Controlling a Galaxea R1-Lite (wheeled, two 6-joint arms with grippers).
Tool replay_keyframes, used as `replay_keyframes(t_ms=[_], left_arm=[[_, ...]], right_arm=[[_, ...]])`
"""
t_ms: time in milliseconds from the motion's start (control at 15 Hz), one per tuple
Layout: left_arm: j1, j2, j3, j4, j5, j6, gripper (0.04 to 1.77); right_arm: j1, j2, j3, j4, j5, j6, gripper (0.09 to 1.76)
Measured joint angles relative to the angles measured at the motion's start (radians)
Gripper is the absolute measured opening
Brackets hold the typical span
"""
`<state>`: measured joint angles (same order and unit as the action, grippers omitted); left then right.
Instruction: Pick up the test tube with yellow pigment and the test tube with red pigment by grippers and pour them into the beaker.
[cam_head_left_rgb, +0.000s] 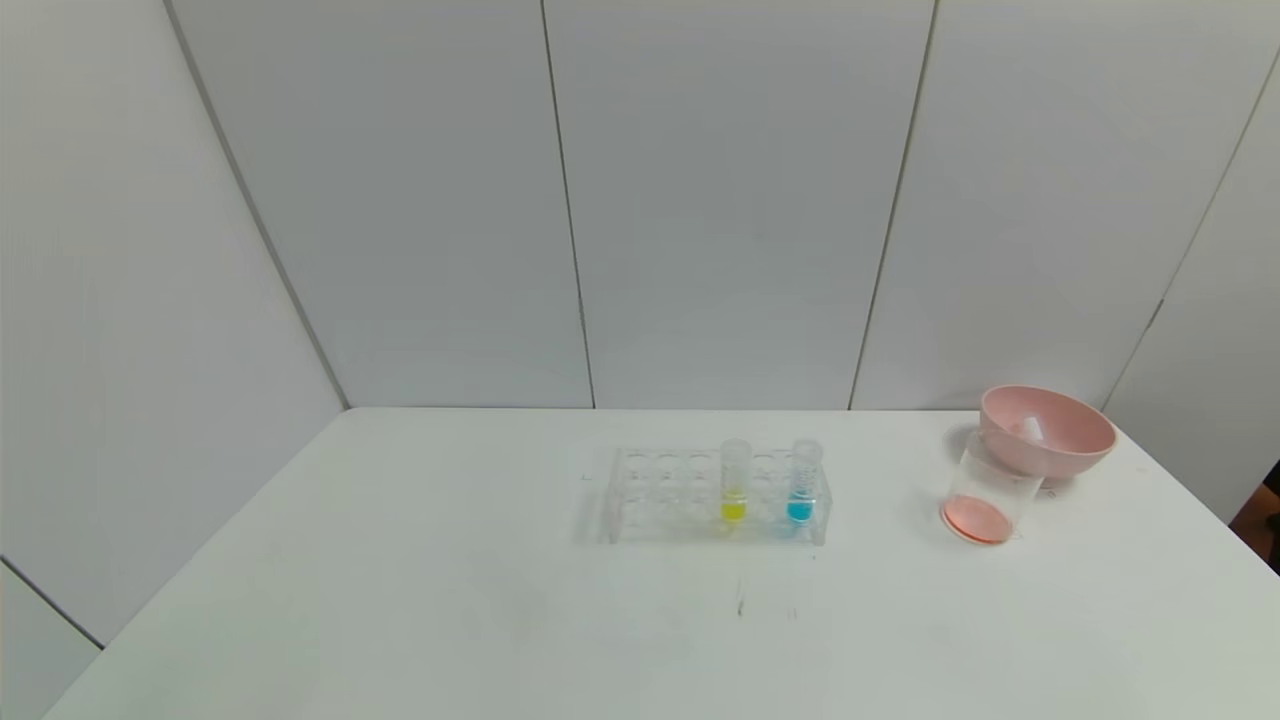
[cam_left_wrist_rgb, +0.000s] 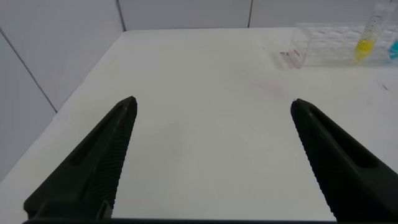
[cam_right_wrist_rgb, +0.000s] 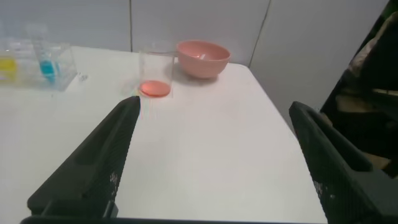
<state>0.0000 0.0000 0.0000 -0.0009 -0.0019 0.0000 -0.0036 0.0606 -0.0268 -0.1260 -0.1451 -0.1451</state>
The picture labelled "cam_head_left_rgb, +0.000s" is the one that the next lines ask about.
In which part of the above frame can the clear acrylic test tube rack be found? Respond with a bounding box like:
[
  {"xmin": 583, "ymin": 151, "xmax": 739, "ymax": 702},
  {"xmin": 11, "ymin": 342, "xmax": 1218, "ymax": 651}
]
[{"xmin": 604, "ymin": 445, "xmax": 833, "ymax": 548}]

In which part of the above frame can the test tube with yellow pigment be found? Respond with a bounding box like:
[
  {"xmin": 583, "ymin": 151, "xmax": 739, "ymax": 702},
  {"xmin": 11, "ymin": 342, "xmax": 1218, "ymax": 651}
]
[{"xmin": 719, "ymin": 437, "xmax": 753, "ymax": 525}]

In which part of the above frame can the test tube with blue pigment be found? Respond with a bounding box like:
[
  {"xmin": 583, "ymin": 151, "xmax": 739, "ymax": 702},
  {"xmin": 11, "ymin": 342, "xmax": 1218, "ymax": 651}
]
[{"xmin": 786, "ymin": 437, "xmax": 826, "ymax": 527}]

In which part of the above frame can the clear plastic beaker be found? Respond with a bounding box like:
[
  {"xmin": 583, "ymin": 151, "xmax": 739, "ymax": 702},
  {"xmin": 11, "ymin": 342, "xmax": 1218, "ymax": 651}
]
[{"xmin": 939, "ymin": 432, "xmax": 1047, "ymax": 547}]

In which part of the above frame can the pink bowl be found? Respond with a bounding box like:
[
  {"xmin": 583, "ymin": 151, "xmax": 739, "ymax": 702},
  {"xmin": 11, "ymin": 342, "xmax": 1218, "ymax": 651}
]
[{"xmin": 977, "ymin": 385, "xmax": 1118, "ymax": 482}]

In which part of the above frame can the dark brown background object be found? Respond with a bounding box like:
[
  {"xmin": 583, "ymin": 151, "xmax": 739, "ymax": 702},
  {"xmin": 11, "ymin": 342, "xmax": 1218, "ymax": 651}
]
[{"xmin": 1228, "ymin": 458, "xmax": 1280, "ymax": 576}]

